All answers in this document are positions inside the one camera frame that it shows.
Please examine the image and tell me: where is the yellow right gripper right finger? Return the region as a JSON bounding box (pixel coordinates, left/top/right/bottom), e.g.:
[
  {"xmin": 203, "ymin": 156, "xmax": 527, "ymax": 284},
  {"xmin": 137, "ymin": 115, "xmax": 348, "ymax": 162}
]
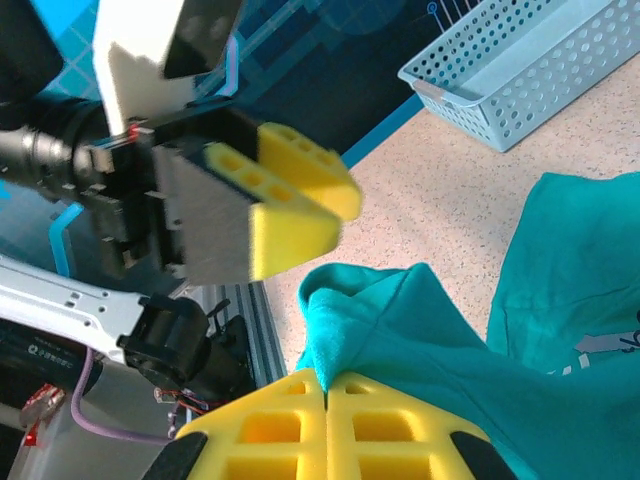
[{"xmin": 325, "ymin": 370, "xmax": 520, "ymax": 480}]

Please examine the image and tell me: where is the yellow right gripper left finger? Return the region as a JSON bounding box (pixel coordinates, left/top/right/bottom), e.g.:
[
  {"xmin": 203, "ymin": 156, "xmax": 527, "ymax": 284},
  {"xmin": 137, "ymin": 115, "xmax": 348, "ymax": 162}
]
[{"xmin": 141, "ymin": 368, "xmax": 328, "ymax": 480}]

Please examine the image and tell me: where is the teal t-shirt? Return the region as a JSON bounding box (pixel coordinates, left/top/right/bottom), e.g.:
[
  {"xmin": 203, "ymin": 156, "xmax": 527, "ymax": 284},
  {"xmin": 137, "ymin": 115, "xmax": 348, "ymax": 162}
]
[{"xmin": 296, "ymin": 170, "xmax": 640, "ymax": 480}]

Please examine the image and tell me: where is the light blue perforated plastic basket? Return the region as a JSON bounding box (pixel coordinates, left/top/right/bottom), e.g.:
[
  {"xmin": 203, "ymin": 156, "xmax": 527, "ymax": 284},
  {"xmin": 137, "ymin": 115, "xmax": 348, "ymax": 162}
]
[{"xmin": 396, "ymin": 0, "xmax": 640, "ymax": 154}]

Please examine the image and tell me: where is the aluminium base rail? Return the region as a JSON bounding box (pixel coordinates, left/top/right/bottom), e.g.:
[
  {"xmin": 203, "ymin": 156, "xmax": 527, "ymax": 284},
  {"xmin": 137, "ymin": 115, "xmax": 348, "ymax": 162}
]
[{"xmin": 189, "ymin": 279, "xmax": 290, "ymax": 401}]

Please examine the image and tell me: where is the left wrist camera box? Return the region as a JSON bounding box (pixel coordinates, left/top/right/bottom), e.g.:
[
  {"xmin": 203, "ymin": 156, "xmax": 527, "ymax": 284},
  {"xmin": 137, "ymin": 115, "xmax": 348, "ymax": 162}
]
[{"xmin": 93, "ymin": 0, "xmax": 247, "ymax": 137}]

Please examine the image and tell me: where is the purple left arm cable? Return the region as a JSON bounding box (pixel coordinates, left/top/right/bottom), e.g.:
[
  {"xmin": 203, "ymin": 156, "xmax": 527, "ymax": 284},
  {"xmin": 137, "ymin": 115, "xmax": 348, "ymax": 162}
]
[{"xmin": 71, "ymin": 346, "xmax": 177, "ymax": 447}]

